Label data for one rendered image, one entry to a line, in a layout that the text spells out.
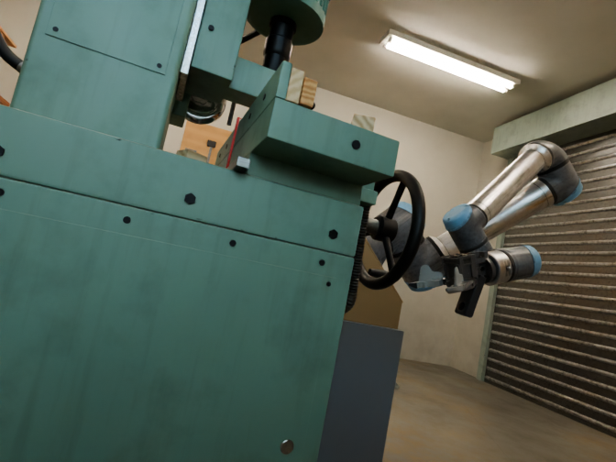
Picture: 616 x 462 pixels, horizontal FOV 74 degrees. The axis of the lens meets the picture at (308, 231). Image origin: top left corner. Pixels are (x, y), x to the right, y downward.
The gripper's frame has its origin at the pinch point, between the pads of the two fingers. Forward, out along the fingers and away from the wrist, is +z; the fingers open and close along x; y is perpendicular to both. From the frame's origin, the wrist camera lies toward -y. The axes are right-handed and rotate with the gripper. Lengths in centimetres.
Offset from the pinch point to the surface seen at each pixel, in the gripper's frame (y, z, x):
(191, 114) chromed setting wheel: 48, 50, -10
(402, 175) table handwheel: 28.3, 7.7, 7.3
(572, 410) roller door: -148, -225, -139
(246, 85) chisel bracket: 49, 40, 4
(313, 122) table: 34, 38, 31
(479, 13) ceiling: 152, -170, -130
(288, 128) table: 34, 42, 31
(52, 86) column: 46, 73, 12
